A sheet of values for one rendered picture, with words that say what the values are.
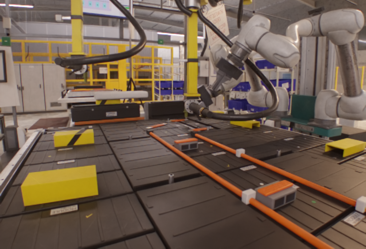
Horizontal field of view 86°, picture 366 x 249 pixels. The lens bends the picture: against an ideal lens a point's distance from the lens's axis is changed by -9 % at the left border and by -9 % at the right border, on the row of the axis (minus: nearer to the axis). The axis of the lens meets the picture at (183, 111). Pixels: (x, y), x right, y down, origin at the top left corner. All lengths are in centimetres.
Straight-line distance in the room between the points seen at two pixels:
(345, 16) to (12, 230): 149
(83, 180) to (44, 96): 950
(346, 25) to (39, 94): 972
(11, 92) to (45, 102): 646
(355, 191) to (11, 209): 74
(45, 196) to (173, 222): 28
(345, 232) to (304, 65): 179
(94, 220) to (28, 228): 11
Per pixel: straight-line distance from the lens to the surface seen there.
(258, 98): 211
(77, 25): 131
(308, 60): 216
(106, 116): 142
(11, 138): 148
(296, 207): 51
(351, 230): 49
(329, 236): 45
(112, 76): 1273
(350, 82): 159
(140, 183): 55
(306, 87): 216
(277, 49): 93
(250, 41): 99
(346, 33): 141
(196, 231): 39
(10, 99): 357
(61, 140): 94
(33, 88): 1002
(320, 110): 178
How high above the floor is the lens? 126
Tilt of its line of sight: 8 degrees down
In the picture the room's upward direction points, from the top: straight up
